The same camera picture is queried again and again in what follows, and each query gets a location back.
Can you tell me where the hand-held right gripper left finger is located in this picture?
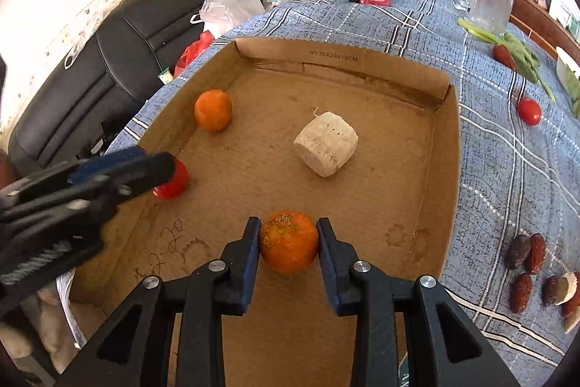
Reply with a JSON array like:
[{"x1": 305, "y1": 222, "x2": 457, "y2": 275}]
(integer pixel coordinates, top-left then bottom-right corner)
[{"x1": 54, "y1": 216, "x2": 262, "y2": 387}]

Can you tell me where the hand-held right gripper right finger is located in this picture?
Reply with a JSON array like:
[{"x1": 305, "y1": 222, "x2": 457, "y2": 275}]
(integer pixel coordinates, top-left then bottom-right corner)
[{"x1": 316, "y1": 217, "x2": 522, "y2": 387}]

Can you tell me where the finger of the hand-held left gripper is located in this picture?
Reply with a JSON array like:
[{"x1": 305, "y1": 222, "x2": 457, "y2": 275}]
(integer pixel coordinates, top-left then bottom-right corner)
[
  {"x1": 96, "y1": 151, "x2": 178, "y2": 205},
  {"x1": 68, "y1": 146, "x2": 149, "y2": 185}
]

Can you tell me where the red cherry tomato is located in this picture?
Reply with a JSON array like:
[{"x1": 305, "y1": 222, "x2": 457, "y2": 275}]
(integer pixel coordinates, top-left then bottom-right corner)
[
  {"x1": 152, "y1": 159, "x2": 191, "y2": 200},
  {"x1": 517, "y1": 98, "x2": 543, "y2": 125}
]

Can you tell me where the speckled orange mandarin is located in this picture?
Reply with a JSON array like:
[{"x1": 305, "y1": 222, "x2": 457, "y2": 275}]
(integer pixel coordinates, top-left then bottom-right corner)
[{"x1": 258, "y1": 211, "x2": 320, "y2": 274}]

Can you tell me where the brown cardboard box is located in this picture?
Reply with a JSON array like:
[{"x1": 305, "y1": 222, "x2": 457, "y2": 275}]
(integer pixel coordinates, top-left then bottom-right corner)
[{"x1": 68, "y1": 37, "x2": 462, "y2": 387}]

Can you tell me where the smooth orange mandarin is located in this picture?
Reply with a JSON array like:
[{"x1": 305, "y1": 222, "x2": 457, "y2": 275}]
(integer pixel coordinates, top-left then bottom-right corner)
[{"x1": 194, "y1": 90, "x2": 233, "y2": 132}]

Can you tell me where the white cloth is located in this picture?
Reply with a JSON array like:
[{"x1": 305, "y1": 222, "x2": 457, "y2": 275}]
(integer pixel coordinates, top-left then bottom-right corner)
[{"x1": 0, "y1": 269, "x2": 88, "y2": 374}]

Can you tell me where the black leather sofa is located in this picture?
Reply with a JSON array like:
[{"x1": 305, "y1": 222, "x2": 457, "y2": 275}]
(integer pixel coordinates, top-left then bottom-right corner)
[{"x1": 9, "y1": 0, "x2": 304, "y2": 184}]

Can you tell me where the white garlic bulb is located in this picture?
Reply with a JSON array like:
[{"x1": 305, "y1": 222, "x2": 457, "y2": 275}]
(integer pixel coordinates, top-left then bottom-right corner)
[{"x1": 293, "y1": 110, "x2": 359, "y2": 178}]

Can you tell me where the red plastic bag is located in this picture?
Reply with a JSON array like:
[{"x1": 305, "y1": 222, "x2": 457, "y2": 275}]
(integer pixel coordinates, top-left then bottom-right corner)
[{"x1": 173, "y1": 31, "x2": 216, "y2": 77}]

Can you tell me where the clear plastic bag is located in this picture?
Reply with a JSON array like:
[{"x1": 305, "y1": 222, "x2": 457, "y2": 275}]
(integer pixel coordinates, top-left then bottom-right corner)
[{"x1": 189, "y1": 0, "x2": 266, "y2": 38}]

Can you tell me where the dark brown date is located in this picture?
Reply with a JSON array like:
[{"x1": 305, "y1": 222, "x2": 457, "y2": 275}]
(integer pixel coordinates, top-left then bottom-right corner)
[
  {"x1": 505, "y1": 235, "x2": 532, "y2": 270},
  {"x1": 542, "y1": 275, "x2": 562, "y2": 307}
]

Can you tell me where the green leafy vegetable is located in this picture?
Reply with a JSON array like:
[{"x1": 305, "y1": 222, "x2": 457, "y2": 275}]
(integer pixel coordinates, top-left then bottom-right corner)
[{"x1": 457, "y1": 19, "x2": 557, "y2": 103}]

